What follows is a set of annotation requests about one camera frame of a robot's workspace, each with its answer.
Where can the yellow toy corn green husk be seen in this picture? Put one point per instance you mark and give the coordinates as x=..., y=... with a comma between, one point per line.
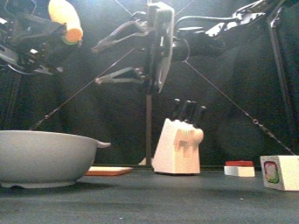
x=66, y=19

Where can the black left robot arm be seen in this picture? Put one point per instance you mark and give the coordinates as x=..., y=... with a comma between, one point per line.
x=15, y=32

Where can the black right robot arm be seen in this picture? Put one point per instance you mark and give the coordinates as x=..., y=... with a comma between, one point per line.
x=234, y=26

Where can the white toy knife block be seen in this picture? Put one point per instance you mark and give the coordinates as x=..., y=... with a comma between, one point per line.
x=173, y=154

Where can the small beige block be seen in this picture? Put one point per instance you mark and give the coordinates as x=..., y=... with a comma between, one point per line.
x=143, y=162

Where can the wooden cutting board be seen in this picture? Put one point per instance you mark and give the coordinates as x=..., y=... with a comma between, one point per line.
x=109, y=171

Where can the red topped white block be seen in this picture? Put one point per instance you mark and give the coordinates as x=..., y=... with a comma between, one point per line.
x=240, y=170

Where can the white box with colourful print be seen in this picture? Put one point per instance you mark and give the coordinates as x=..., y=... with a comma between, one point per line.
x=286, y=172

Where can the metal vertical frame pole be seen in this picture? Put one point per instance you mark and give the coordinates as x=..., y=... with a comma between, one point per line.
x=149, y=131

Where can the black frame post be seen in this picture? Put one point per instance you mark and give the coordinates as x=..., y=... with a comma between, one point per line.
x=282, y=73

